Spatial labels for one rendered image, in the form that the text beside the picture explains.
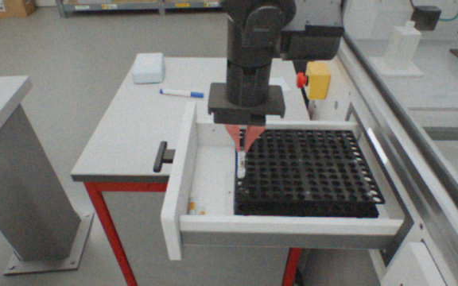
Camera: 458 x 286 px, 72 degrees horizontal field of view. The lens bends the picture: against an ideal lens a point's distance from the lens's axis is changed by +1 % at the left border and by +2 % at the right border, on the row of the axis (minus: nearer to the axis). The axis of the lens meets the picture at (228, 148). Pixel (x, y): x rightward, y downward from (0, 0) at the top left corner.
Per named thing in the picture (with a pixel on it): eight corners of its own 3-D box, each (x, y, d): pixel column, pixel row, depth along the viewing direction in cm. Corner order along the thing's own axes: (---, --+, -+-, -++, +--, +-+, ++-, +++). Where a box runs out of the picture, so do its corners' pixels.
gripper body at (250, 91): (211, 93, 46) (210, 44, 41) (279, 95, 46) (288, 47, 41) (207, 118, 41) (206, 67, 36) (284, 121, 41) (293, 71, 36)
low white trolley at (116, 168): (134, 314, 120) (69, 172, 71) (164, 191, 167) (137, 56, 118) (287, 318, 119) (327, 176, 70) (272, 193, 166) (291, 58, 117)
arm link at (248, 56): (226, -2, 37) (230, 15, 33) (284, -1, 37) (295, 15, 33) (224, 55, 41) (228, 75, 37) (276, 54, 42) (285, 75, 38)
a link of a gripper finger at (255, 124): (215, 135, 52) (215, 85, 45) (258, 137, 52) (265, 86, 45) (212, 164, 46) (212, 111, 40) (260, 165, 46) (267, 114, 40)
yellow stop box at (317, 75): (304, 100, 80) (309, 74, 75) (300, 86, 85) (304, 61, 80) (325, 100, 79) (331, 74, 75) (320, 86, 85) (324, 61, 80)
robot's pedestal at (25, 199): (4, 275, 132) (-124, 132, 83) (32, 217, 155) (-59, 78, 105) (78, 269, 134) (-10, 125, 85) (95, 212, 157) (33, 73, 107)
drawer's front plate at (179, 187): (170, 261, 48) (160, 217, 41) (192, 141, 70) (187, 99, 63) (181, 262, 48) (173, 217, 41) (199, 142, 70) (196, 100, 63)
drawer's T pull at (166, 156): (153, 174, 51) (152, 168, 50) (161, 144, 57) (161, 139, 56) (175, 174, 51) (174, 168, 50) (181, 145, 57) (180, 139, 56)
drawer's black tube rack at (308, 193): (234, 224, 51) (234, 198, 47) (234, 153, 64) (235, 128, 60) (372, 227, 51) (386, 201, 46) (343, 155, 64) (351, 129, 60)
